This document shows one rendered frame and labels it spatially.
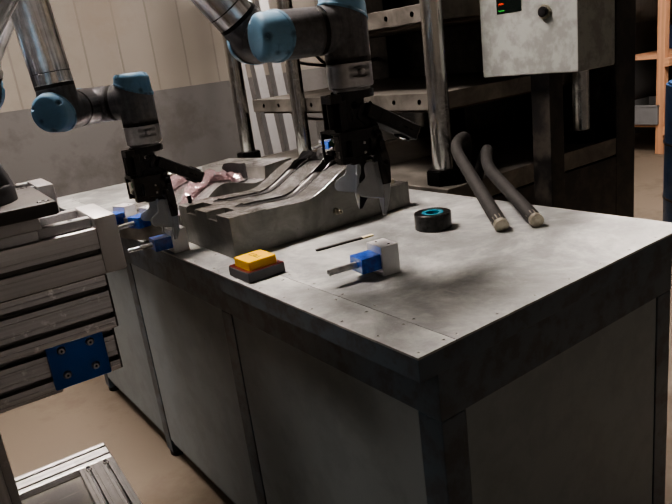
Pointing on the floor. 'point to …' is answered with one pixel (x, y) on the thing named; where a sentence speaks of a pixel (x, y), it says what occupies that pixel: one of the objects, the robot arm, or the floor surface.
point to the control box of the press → (547, 67)
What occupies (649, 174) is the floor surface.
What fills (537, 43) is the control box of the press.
